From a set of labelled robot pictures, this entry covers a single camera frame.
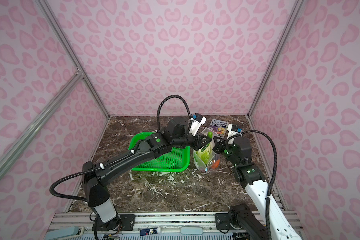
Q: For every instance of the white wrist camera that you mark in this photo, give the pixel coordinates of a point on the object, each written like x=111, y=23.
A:
x=197, y=120
x=233, y=130

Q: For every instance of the right aluminium corner post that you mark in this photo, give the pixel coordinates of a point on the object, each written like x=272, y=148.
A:
x=296, y=12

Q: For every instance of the orange toy pumpkin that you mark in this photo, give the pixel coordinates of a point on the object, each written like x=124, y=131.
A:
x=216, y=164

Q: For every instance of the aluminium corner frame post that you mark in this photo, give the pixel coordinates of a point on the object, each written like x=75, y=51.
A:
x=67, y=46

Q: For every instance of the grey teal device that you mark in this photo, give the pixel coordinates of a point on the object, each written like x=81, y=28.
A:
x=65, y=233

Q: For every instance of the green plastic perforated basket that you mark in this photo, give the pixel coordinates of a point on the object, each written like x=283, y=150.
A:
x=176, y=161

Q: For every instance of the blue white small battery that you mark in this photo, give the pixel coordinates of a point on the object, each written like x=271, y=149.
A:
x=150, y=231

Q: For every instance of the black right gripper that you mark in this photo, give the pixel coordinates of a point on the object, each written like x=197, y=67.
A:
x=219, y=146

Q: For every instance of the clear zip top bag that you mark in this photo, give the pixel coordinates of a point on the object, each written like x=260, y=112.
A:
x=209, y=170

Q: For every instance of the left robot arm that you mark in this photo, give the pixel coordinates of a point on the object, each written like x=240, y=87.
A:
x=98, y=176

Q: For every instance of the green cabbage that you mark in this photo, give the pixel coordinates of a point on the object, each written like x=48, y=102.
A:
x=204, y=157

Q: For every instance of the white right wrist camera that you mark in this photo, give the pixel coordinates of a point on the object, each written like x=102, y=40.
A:
x=233, y=130

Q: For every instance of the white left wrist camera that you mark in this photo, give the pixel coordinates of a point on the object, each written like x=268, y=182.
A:
x=197, y=120

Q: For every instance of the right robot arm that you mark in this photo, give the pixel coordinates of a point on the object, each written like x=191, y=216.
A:
x=276, y=226

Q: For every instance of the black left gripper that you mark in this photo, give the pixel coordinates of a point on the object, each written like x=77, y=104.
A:
x=198, y=143

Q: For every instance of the grey oval pad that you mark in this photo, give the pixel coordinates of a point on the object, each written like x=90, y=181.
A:
x=192, y=231

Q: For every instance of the aluminium mounting rail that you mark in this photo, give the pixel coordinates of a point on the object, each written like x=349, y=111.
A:
x=216, y=226

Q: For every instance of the aluminium diagonal frame bar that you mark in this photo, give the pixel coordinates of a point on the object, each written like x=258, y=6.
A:
x=17, y=148

